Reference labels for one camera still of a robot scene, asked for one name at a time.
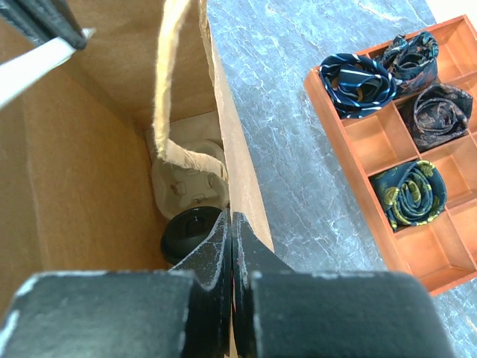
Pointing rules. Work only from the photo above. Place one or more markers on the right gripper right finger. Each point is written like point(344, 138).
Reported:
point(249, 255)

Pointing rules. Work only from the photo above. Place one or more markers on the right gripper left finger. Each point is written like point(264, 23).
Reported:
point(207, 329)

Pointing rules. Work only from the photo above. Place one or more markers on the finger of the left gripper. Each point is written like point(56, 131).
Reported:
point(43, 20)

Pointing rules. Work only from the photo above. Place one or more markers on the black cup lid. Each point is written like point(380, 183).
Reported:
point(186, 231)

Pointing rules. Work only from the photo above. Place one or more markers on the white straw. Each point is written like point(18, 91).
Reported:
point(20, 73)

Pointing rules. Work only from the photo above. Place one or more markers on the cardboard cup carrier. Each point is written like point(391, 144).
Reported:
point(177, 189)

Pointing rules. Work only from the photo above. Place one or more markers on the brown paper bag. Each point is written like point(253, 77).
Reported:
point(76, 190)

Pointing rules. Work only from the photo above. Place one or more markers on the green yellow rolled tie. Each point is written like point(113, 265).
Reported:
point(410, 194)

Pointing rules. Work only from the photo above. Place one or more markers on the blue striped rolled tie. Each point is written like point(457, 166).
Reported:
point(357, 85)

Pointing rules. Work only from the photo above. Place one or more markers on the orange compartment tray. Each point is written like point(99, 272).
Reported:
point(441, 254)

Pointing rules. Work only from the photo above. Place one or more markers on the black brown rolled tie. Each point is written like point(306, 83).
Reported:
point(439, 114)

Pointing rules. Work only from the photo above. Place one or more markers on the dark patterned rolled tie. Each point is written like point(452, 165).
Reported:
point(412, 63)

